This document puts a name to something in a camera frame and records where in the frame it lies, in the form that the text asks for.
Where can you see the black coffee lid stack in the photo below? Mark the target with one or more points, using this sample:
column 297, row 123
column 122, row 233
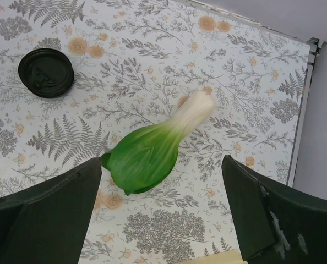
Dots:
column 46, row 72

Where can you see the floral patterned table mat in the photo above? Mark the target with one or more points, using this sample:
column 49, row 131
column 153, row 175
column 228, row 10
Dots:
column 135, row 63

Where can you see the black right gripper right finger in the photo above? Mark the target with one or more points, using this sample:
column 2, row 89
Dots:
column 274, row 223

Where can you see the green white bok choy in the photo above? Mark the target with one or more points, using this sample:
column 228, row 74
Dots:
column 146, row 156

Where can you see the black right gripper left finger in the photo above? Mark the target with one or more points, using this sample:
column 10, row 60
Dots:
column 47, row 223

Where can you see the brown paper bag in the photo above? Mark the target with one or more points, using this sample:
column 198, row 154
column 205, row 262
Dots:
column 226, row 257

